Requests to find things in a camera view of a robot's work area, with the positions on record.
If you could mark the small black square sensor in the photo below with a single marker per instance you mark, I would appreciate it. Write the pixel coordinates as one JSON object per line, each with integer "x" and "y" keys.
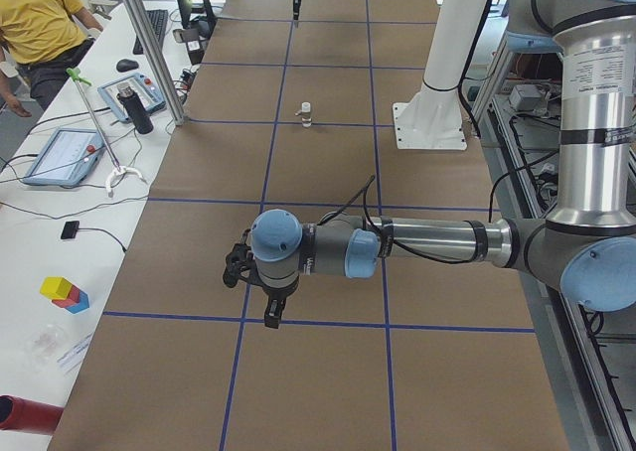
{"x": 70, "y": 230}

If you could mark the person in yellow shirt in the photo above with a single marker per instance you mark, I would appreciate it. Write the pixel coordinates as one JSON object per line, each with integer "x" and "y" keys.
{"x": 45, "y": 38}

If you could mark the black water bottle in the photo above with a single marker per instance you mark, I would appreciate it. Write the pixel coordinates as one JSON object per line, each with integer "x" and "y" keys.
{"x": 134, "y": 108}

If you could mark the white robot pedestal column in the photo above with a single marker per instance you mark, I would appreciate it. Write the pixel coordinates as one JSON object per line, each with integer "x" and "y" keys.
{"x": 432, "y": 119}

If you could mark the black computer mouse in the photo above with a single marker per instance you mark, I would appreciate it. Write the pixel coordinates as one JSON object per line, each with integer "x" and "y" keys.
{"x": 126, "y": 65}

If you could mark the red cylinder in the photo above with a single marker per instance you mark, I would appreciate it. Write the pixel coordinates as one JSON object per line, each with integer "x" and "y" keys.
{"x": 24, "y": 415}

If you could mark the clear plastic bag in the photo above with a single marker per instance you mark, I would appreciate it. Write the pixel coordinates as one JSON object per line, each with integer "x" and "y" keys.
{"x": 44, "y": 344}

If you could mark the aluminium frame post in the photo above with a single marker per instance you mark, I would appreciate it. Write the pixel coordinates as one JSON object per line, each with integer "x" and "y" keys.
{"x": 155, "y": 58}

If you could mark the grabber reacher tool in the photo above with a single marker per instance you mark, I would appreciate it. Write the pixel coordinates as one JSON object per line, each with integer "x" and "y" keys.
{"x": 119, "y": 171}

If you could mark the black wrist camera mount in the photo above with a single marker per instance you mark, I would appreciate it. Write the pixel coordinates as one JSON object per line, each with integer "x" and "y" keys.
{"x": 240, "y": 264}

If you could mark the near blue teach pendant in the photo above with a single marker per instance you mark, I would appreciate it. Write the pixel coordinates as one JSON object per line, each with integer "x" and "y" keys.
{"x": 66, "y": 159}

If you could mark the yellow red blue block stack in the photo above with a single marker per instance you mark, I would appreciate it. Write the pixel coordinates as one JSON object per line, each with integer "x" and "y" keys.
{"x": 64, "y": 294}

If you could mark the black keyboard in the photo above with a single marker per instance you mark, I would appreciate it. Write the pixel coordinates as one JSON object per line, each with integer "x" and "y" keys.
{"x": 158, "y": 19}

